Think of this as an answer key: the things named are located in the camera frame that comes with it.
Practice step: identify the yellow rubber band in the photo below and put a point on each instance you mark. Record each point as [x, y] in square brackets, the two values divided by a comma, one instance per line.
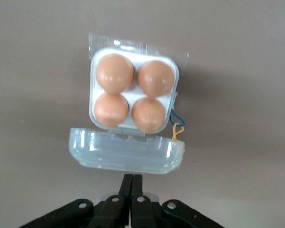
[183, 129]

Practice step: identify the clear plastic egg carton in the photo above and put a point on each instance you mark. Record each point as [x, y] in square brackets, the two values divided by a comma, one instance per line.
[132, 93]

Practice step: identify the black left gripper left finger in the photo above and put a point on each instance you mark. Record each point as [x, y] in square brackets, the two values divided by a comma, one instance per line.
[104, 213]

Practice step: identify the brown egg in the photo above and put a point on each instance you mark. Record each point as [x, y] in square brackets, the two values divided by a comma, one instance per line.
[111, 109]
[155, 78]
[114, 73]
[148, 114]

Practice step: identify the clear plastic box lid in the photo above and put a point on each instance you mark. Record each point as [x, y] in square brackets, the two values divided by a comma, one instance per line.
[126, 154]

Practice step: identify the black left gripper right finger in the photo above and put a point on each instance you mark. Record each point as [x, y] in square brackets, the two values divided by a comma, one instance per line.
[147, 213]

